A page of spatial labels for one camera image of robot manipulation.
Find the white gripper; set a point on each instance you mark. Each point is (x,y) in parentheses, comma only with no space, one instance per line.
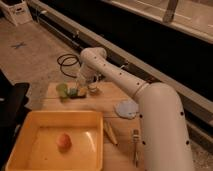
(85,76)

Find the green pepper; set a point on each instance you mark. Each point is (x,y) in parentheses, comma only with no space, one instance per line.
(73,92)

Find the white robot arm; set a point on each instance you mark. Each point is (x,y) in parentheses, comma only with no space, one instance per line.
(165,137)

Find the green plastic cup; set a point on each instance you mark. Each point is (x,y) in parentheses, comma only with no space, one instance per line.
(62,90)

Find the blue sponge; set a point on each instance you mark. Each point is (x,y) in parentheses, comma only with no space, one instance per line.
(80,95)

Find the clear glass jar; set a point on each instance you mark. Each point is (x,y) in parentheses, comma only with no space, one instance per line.
(92,86)

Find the yellow banana-like corn piece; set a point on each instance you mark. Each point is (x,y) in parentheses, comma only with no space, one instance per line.
(109,131)

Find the blue crumpled cloth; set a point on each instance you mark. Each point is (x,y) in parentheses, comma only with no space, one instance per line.
(126,109)

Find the orange peach fruit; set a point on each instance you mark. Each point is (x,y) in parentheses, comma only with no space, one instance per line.
(64,142)

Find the metal fork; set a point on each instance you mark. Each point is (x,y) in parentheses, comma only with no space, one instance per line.
(135,137)

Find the black chair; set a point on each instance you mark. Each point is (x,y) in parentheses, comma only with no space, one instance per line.
(12,110)

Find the yellow plastic bin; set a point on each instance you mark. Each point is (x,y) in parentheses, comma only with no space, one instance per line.
(36,146)

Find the white cardboard box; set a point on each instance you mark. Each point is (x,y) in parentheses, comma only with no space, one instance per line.
(17,14)

